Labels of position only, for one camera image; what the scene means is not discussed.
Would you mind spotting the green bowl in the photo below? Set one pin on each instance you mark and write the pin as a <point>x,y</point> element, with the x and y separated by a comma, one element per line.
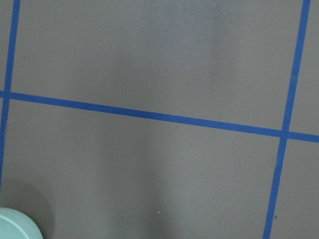
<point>16,225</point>

